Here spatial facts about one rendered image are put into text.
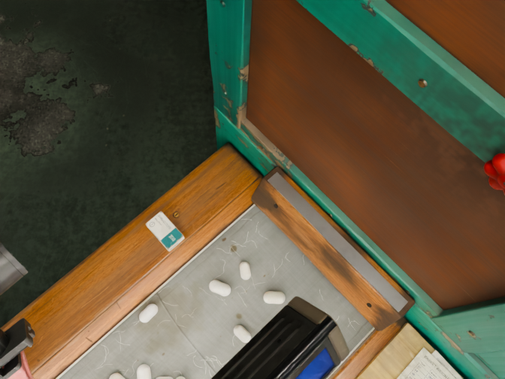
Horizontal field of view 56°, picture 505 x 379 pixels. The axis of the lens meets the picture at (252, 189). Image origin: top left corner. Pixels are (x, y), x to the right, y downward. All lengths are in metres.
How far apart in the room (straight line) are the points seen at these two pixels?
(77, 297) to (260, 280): 0.30
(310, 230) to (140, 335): 0.33
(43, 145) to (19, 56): 0.40
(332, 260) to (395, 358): 0.19
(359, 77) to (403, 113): 0.06
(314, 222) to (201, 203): 0.22
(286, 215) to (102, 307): 0.34
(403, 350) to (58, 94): 1.52
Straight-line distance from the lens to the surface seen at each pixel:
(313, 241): 0.76
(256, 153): 0.82
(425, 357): 0.84
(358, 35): 0.44
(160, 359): 0.84
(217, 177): 0.86
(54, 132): 1.86
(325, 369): 0.51
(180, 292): 0.84
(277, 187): 0.75
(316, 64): 0.53
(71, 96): 1.92
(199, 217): 0.84
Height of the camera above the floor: 1.57
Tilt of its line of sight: 70 degrees down
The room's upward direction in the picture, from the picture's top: 6 degrees clockwise
